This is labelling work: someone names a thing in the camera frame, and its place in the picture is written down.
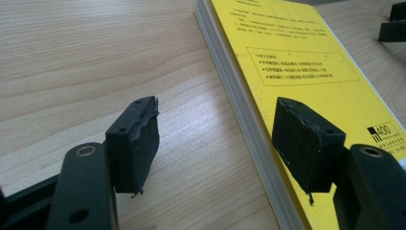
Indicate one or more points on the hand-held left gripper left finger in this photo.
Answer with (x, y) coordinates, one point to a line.
(140, 150)

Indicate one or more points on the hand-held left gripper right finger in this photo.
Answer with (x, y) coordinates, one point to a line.
(303, 150)

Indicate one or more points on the yellow book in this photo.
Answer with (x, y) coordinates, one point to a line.
(287, 38)

